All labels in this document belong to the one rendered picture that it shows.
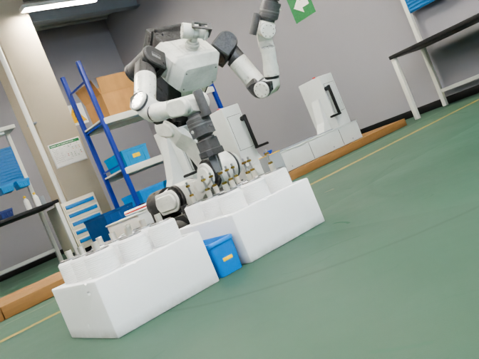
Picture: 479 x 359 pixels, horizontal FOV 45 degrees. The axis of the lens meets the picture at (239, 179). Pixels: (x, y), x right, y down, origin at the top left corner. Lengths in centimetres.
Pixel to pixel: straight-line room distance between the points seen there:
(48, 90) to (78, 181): 138
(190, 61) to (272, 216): 82
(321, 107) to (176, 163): 184
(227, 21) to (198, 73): 699
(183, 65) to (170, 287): 105
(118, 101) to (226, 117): 285
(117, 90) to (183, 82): 510
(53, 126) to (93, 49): 366
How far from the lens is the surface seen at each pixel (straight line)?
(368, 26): 782
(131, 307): 178
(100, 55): 1210
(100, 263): 179
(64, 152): 866
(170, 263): 185
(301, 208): 219
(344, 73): 815
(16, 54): 896
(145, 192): 732
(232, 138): 495
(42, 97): 883
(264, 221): 207
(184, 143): 272
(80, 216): 770
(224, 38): 273
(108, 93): 755
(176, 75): 254
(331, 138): 562
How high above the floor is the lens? 34
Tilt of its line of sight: 2 degrees down
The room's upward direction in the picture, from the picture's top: 23 degrees counter-clockwise
